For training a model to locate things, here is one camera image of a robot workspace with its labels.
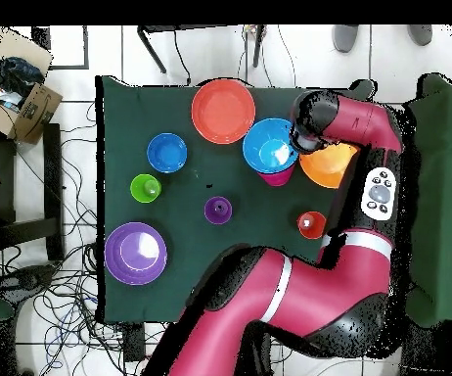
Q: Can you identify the pink bowl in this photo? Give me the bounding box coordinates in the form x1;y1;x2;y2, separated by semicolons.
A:
257;165;296;188

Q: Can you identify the dark blue bowl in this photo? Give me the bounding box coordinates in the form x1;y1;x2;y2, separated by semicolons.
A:
146;132;189;174

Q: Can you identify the dark green table cloth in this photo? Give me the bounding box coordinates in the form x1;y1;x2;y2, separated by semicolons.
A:
96;75;376;325

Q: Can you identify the dark blue bag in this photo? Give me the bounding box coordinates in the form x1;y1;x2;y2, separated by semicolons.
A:
0;54;45;99

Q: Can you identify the orange bowl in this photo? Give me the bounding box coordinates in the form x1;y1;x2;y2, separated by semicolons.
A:
191;78;257;146

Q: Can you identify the orange cup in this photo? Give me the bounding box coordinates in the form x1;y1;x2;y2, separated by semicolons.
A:
296;211;328;241

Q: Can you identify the person's foot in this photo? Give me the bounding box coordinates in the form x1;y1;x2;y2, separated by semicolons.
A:
407;24;434;47
332;24;361;54

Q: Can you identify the printed cardboard box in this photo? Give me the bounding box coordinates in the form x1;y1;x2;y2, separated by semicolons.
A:
0;82;64;145

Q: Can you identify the purple bowl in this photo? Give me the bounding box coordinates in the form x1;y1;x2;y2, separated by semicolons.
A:
104;221;169;287

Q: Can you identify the large sky blue bowl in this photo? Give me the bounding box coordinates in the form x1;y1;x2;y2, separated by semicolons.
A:
242;117;300;175

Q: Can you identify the person's right foot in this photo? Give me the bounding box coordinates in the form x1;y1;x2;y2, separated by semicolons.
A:
332;24;361;54

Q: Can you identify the black wooden bench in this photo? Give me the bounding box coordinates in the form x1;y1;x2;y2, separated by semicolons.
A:
0;122;66;262

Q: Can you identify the black metal frame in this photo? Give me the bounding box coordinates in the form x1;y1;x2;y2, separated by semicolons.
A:
136;23;268;75

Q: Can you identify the green cup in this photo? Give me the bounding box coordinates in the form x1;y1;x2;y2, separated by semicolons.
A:
129;173;162;204

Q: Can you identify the person's left foot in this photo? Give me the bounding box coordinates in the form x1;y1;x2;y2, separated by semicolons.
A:
407;24;434;47

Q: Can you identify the black pedestal leg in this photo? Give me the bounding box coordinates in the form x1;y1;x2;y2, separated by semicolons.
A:
0;263;59;303

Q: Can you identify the plain cardboard box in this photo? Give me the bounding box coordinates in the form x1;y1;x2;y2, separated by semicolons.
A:
0;26;54;75

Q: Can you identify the purple cup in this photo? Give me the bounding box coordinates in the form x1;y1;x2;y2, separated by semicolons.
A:
203;196;234;225

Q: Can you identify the tangle of floor cables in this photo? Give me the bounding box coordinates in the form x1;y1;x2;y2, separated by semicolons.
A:
0;101;180;376

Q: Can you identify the yellow bowl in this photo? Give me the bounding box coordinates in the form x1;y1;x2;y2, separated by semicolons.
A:
298;141;360;190

